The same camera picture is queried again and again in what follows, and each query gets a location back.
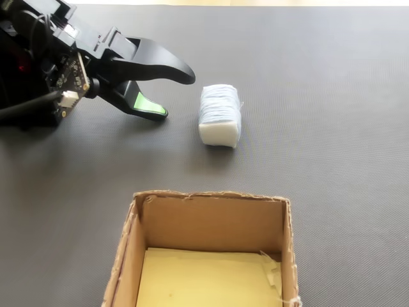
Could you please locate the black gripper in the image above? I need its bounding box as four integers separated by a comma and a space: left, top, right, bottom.
47, 0, 196, 123

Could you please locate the white foam block blue yarn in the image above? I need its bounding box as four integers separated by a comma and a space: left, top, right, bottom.
197, 83, 245, 150

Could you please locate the open brown cardboard box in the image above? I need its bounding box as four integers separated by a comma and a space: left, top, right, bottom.
101, 189, 302, 307

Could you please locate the dark grey textured mat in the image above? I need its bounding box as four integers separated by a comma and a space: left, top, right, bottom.
0, 3, 409, 307

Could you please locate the yellow paper sheet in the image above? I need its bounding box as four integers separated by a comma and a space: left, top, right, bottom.
135, 246, 284, 307

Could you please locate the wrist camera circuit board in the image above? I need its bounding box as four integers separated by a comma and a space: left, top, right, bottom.
46, 51, 102, 120

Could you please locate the thick black camera cable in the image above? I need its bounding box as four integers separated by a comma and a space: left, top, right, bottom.
0, 90, 65, 121

